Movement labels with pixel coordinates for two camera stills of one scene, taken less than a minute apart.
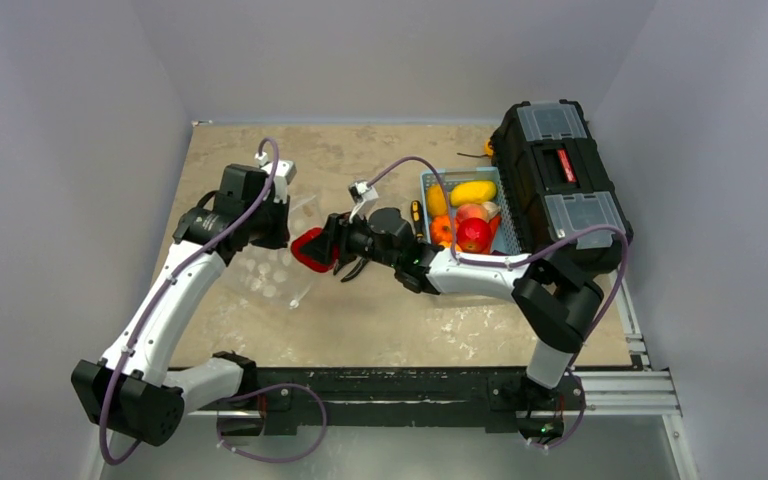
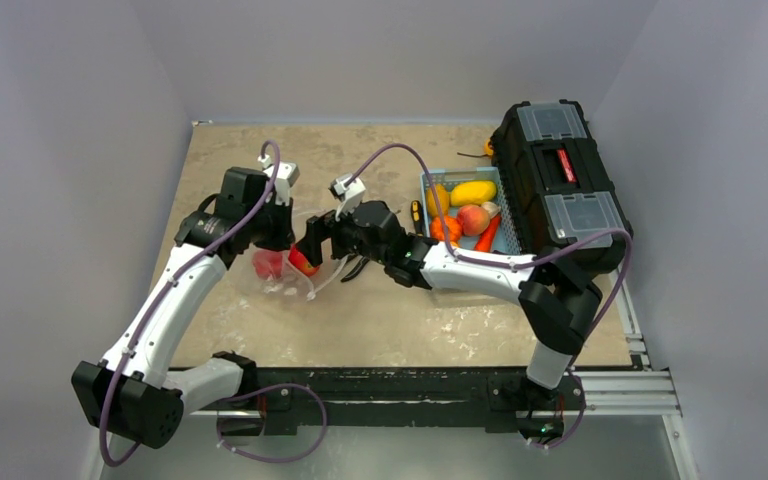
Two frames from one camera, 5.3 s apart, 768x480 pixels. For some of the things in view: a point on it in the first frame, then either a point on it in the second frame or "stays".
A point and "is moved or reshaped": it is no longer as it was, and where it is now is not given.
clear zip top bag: (275, 273) is moved or reshaped
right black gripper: (342, 237) stays
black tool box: (550, 184) stays
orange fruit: (436, 200) stays
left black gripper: (281, 235) stays
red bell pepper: (312, 263) is moved or reshaped
